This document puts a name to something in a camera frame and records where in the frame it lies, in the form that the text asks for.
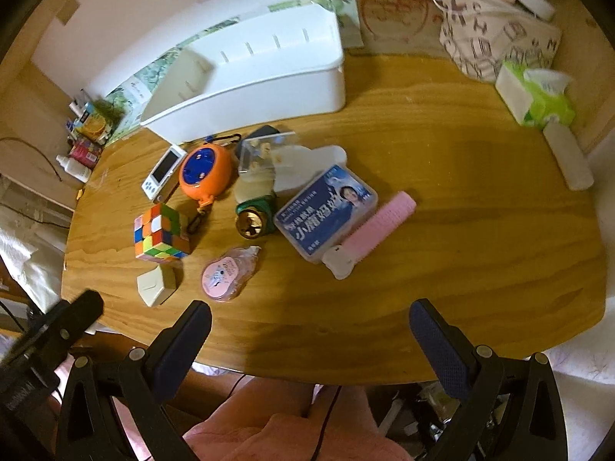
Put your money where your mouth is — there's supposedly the clear plastic box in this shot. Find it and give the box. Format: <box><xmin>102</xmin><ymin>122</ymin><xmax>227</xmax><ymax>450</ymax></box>
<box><xmin>239</xmin><ymin>131</ymin><xmax>298</xmax><ymax>175</ymax></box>

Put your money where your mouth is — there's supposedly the white dropper bottle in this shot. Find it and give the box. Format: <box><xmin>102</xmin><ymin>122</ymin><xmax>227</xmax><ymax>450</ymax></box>
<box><xmin>55</xmin><ymin>155</ymin><xmax>92</xmax><ymax>183</ymax></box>

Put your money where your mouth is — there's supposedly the blue white card box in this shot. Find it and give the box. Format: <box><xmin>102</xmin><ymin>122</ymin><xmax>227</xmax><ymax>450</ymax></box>
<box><xmin>274</xmin><ymin>164</ymin><xmax>378</xmax><ymax>263</ymax></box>

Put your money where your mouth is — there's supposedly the green bottle gold cap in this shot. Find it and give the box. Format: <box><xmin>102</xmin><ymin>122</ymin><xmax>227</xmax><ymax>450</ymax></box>
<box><xmin>236</xmin><ymin>195</ymin><xmax>277</xmax><ymax>239</ymax></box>

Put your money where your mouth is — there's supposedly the white plastic storage bin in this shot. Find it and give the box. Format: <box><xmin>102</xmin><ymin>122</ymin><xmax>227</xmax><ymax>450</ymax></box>
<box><xmin>141</xmin><ymin>4</ymin><xmax>346</xmax><ymax>145</ymax></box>

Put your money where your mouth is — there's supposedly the small cream cardboard box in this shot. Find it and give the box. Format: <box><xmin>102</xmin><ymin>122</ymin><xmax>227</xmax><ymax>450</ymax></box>
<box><xmin>136</xmin><ymin>264</ymin><xmax>177</xmax><ymax>307</ymax></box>

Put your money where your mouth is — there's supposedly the multicolour rubiks cube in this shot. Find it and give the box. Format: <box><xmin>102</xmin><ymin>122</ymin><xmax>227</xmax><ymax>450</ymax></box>
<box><xmin>133</xmin><ymin>203</ymin><xmax>191</xmax><ymax>263</ymax></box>

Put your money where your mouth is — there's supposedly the green tissue pack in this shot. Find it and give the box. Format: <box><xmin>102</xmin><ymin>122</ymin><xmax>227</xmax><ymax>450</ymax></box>
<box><xmin>495</xmin><ymin>61</ymin><xmax>575</xmax><ymax>130</ymax></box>

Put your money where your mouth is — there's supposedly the brown cartoon cardboard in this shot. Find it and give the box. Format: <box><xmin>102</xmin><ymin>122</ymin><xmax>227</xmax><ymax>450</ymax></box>
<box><xmin>356</xmin><ymin>0</ymin><xmax>447</xmax><ymax>58</ymax></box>

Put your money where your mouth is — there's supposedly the white handheld game console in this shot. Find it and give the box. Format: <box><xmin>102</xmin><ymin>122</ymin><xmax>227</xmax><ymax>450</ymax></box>
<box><xmin>142</xmin><ymin>145</ymin><xmax>186</xmax><ymax>203</ymax></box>

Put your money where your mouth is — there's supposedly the red tube pack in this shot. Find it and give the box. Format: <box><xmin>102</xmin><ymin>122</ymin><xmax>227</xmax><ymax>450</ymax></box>
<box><xmin>69</xmin><ymin>138</ymin><xmax>102</xmax><ymax>169</ymax></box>

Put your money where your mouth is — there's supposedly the patterned canvas bag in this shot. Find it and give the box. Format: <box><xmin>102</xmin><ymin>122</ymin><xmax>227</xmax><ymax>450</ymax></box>
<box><xmin>440</xmin><ymin>0</ymin><xmax>562</xmax><ymax>83</ymax></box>

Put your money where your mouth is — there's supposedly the pink ribbed tube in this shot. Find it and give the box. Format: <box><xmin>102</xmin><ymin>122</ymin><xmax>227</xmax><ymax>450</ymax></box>
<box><xmin>321</xmin><ymin>192</ymin><xmax>417</xmax><ymax>280</ymax></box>

